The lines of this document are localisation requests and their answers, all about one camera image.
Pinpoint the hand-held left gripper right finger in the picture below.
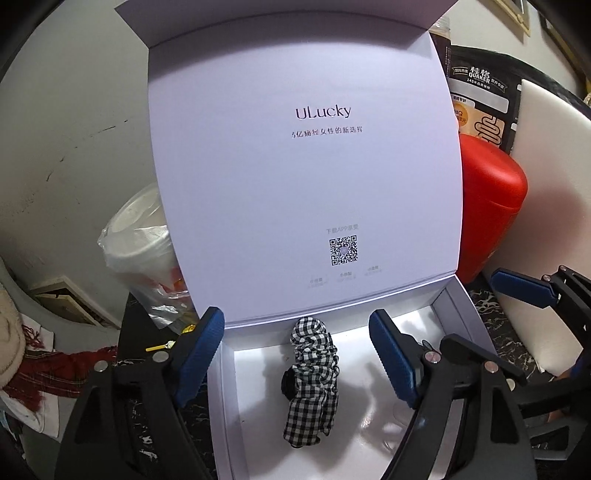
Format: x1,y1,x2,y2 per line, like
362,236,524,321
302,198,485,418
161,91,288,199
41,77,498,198
368,308,539,480

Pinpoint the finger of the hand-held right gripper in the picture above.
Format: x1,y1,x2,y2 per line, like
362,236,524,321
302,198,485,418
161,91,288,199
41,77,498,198
440,335,529,386
490,265,591,324

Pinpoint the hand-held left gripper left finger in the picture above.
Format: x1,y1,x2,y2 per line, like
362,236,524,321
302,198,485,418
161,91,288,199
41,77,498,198
54,306,227,480

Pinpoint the gingham scrunchie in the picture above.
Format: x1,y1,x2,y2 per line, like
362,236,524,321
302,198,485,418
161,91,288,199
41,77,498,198
281,316,340,448

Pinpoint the black ring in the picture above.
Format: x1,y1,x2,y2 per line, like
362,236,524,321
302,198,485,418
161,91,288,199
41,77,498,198
281,367,301,402

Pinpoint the pale lilac gift box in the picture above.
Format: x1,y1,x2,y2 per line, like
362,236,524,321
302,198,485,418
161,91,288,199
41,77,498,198
115,0,497,480

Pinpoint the white foam board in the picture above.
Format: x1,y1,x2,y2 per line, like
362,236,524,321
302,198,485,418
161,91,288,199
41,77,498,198
482,78,591,377

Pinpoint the red canister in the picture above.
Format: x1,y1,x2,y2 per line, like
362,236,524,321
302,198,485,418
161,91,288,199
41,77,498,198
457,136,528,284

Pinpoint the plastic cup in bag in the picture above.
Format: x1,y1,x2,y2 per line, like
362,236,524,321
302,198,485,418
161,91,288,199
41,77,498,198
97,182,199,330

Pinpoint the red scarf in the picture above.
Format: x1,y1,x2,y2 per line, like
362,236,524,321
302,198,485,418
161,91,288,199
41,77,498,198
4,323,118,411

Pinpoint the white cloth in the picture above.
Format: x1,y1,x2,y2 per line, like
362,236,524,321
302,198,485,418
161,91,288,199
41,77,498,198
0,383,65,439

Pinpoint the black printed pouch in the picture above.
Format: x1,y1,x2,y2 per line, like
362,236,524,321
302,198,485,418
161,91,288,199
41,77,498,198
445,44,525,155

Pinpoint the beige cloth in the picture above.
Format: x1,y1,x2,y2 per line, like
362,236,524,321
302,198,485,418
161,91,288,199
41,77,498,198
0,277,26,388

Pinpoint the dark brown jar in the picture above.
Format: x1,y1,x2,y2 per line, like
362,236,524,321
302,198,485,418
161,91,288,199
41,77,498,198
427,14,452,47

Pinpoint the light wooden picture frame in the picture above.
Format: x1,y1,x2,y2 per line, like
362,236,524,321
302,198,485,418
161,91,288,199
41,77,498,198
485,0,532,35

